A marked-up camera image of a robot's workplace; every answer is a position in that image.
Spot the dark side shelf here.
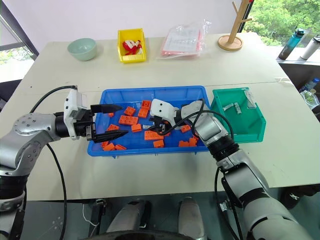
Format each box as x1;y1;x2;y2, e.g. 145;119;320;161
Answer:
275;46;320;116

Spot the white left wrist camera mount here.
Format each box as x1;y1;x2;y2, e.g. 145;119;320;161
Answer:
62;89;89;141

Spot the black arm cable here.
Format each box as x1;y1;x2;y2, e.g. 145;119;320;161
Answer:
29;85;79;240
159;98;249;240

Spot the black chair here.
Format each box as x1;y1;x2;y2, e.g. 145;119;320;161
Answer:
0;79;24;112

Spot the dark rounded silver shape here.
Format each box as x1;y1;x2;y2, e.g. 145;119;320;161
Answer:
177;196;209;240
106;199;152;236

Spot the green plastic bin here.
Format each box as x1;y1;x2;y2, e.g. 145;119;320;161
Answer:
209;86;268;144

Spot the wooden mug tree stand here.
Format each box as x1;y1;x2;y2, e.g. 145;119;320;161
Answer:
217;0;254;52

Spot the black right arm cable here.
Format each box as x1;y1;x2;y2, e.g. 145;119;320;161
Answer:
159;98;249;240

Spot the yellow plastic bin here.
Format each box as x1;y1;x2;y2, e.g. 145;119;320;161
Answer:
117;27;147;64

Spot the long orange plastic block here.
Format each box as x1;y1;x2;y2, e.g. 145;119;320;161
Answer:
144;129;165;141
118;114;140;126

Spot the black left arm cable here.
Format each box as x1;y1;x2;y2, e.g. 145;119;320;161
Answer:
29;85;79;240

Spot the large blue plastic bin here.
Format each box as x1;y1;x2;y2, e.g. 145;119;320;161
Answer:
86;85;214;159

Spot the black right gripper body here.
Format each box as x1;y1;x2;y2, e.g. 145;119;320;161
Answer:
152;115;174;134

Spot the red and white cloth item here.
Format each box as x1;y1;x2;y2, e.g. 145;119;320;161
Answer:
121;39;146;57

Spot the dark bottle with blue cap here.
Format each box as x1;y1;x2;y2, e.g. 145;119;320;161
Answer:
277;27;307;61

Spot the white bottle with black cap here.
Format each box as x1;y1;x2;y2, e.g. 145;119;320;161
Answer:
299;35;320;61

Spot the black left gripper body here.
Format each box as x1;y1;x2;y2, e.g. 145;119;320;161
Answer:
73;107;98;142

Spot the clear plastic packet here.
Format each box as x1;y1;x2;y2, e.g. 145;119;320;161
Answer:
244;90;259;110

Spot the clear plastic water bottle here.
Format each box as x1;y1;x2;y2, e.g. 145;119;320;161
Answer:
298;77;320;109

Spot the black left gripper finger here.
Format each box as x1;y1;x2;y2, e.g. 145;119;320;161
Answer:
91;129;129;144
90;103;124;115

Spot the black table caster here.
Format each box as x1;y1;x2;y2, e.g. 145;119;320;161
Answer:
284;189;301;210

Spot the clear bag of papers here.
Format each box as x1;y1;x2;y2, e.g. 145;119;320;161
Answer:
155;19;212;61

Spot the thin white cable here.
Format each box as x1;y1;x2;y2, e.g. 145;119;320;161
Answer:
81;199;101;229

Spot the pale green bowl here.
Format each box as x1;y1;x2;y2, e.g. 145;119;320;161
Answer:
67;37;98;62

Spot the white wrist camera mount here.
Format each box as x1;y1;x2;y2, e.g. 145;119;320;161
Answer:
62;89;89;141
149;98;180;124

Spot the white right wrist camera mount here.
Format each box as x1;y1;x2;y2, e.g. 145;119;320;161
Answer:
149;98;180;124

